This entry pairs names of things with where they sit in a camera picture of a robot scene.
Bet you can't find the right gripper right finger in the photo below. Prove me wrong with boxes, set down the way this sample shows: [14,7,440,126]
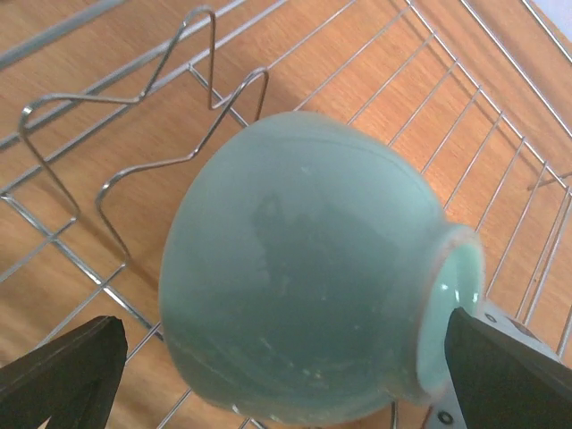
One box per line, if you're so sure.
[444,308,571,428]

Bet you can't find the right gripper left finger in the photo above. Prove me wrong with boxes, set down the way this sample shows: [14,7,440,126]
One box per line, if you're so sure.
[1,315,128,428]

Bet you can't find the plain mint green bowl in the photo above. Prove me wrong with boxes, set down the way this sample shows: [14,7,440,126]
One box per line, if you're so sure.
[159,112,485,425]

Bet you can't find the wire dish rack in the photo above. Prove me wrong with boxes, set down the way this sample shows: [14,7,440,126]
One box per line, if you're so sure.
[1,1,571,428]

